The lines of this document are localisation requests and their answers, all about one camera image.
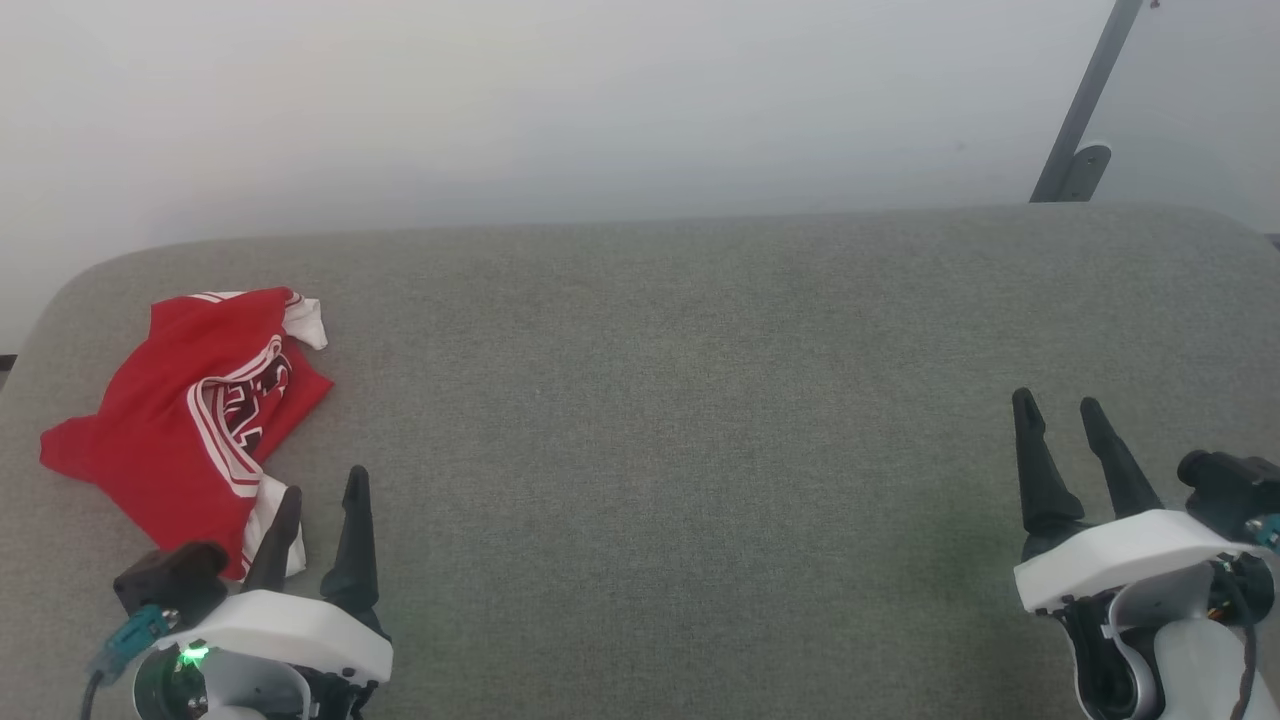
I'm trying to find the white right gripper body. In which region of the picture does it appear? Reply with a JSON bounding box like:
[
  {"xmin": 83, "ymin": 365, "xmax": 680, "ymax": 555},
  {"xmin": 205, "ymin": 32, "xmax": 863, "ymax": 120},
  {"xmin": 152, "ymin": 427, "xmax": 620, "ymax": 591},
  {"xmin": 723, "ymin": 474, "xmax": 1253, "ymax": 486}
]
[{"xmin": 1013, "ymin": 509, "xmax": 1247, "ymax": 614}]

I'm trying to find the grey pole foot bracket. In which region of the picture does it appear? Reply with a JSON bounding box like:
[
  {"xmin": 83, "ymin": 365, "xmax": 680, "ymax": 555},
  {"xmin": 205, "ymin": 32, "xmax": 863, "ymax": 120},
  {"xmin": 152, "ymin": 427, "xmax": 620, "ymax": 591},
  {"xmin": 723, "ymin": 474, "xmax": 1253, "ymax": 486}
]
[{"xmin": 1058, "ymin": 143, "xmax": 1114, "ymax": 204}]

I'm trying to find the red printed t-shirt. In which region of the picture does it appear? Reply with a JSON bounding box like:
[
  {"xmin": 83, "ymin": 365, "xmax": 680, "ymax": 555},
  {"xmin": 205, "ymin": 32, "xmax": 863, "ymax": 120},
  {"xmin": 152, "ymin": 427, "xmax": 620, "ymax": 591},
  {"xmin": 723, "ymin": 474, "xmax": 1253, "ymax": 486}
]
[{"xmin": 39, "ymin": 288, "xmax": 335, "ymax": 582}]

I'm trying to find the grey metal pole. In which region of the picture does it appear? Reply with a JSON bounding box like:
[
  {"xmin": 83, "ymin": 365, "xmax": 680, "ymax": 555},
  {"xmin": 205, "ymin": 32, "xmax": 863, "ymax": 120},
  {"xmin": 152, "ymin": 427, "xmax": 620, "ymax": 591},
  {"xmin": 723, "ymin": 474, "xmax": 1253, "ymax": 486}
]
[{"xmin": 1029, "ymin": 0, "xmax": 1145, "ymax": 204}]

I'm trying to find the grey fabric sofa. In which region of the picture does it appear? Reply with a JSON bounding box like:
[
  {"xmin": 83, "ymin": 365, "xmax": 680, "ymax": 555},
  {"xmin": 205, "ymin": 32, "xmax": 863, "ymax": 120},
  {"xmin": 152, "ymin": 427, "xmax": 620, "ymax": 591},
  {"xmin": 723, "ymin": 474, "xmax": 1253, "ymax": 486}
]
[{"xmin": 0, "ymin": 203, "xmax": 1280, "ymax": 720}]

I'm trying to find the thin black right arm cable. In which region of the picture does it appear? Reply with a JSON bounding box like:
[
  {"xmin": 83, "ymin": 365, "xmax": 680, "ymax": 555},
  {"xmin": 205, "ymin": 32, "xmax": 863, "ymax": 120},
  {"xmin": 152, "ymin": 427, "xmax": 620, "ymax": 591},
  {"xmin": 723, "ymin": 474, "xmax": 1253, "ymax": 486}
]
[{"xmin": 1236, "ymin": 596, "xmax": 1259, "ymax": 720}]

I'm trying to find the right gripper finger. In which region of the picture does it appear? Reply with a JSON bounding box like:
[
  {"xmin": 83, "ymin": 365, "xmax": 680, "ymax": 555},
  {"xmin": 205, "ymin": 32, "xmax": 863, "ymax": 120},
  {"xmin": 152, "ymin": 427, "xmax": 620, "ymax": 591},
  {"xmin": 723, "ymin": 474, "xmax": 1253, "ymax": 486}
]
[
  {"xmin": 1011, "ymin": 387, "xmax": 1087, "ymax": 542},
  {"xmin": 1079, "ymin": 397, "xmax": 1165, "ymax": 520}
]

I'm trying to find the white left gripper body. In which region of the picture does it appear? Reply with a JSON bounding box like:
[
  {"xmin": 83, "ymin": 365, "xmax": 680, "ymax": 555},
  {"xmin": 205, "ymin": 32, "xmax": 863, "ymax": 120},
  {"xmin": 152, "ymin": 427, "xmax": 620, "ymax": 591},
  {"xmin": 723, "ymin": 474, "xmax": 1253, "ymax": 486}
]
[{"xmin": 158, "ymin": 588, "xmax": 394, "ymax": 687}]

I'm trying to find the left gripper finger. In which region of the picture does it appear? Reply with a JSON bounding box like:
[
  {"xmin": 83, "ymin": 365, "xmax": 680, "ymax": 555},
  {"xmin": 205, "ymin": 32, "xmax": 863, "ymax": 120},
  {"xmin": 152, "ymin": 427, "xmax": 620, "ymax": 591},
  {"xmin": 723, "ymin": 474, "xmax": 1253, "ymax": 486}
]
[
  {"xmin": 244, "ymin": 486, "xmax": 304, "ymax": 594},
  {"xmin": 319, "ymin": 466, "xmax": 382, "ymax": 615}
]

